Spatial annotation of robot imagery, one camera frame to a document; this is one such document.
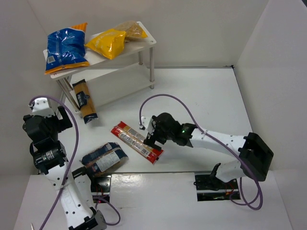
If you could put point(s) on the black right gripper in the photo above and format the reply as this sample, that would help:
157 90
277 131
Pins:
155 135

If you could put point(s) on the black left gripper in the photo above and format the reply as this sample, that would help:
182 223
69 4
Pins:
63 117

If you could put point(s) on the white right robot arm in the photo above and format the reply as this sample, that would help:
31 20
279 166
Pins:
252 155

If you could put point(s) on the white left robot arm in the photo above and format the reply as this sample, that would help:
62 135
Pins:
49 156

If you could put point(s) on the dark blue pasta bag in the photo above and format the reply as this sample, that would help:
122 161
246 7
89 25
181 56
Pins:
105 159

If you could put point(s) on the white two-tier metal shelf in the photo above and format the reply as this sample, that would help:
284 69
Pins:
107 84

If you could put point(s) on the clear bag of pasta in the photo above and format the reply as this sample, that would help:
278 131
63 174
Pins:
133 30

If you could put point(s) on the blue label spaghetti pack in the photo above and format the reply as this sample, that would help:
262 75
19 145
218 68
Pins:
85 101

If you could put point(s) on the blue orange snack bag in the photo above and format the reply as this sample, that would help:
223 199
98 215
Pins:
65 49

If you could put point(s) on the yellow snack bag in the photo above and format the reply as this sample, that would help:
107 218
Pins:
108 44

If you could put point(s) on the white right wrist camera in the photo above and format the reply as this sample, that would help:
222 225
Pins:
147 124

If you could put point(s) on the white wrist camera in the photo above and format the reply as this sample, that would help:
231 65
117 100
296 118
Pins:
42 107
147 124

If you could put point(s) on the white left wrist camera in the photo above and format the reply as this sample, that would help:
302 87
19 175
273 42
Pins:
42 107

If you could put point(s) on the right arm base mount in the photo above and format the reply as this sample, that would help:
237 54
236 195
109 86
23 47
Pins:
213 189

